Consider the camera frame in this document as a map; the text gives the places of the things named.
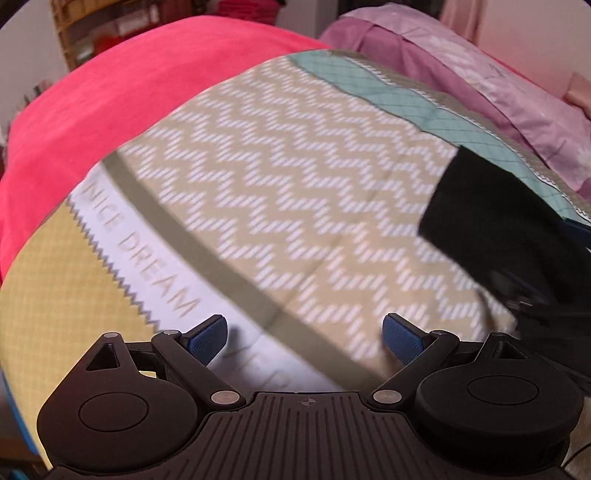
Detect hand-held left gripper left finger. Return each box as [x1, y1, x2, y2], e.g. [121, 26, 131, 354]
[85, 314, 246, 410]

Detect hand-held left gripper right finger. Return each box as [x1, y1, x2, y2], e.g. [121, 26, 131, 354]
[369, 313, 527, 410]

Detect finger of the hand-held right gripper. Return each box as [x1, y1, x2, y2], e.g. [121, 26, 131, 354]
[563, 218, 591, 254]

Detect black pants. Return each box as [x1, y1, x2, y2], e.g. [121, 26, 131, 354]
[418, 145, 591, 370]

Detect peach pillow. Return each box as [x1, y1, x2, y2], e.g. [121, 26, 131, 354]
[562, 71, 591, 108]

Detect zigzag patterned quilt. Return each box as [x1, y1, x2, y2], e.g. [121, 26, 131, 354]
[0, 48, 591, 462]

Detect purple satin pillow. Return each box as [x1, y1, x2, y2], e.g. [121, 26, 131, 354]
[318, 4, 591, 195]

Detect pink curtain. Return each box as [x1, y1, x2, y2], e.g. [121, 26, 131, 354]
[438, 0, 491, 43]

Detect pink bed sheet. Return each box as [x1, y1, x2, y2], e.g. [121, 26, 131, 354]
[0, 14, 334, 289]

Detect red cloth bundle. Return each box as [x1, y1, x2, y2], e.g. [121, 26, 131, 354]
[217, 0, 283, 18]

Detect wooden shelf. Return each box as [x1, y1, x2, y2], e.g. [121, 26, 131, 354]
[50, 0, 222, 71]

